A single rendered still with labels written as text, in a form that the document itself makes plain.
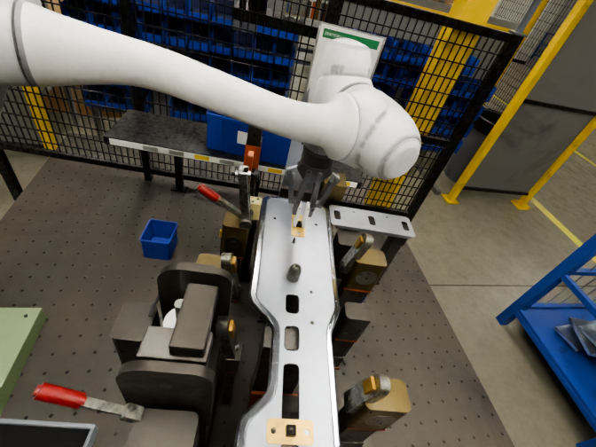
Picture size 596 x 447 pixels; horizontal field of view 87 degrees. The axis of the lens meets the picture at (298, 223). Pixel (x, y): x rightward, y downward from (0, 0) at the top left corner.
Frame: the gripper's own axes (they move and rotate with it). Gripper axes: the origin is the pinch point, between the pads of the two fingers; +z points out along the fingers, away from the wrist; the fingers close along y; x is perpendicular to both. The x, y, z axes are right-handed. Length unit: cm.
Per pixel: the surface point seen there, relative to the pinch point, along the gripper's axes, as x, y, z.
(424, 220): 150, 140, 112
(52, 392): -48, -34, -5
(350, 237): 7.7, 18.8, 12.6
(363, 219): 15.0, 23.4, 10.7
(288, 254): -5.0, -1.4, 10.5
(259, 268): -11.3, -8.8, 10.3
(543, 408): -3, 163, 111
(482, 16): 58, 50, -46
